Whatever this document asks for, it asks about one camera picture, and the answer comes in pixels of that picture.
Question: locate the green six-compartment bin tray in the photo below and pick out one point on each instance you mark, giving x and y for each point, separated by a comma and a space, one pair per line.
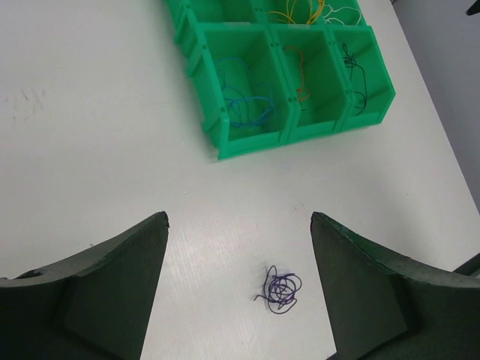
272, 73

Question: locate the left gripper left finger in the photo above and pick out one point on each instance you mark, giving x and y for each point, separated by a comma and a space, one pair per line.
95, 304

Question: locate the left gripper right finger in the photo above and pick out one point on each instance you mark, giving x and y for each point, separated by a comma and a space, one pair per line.
384, 305

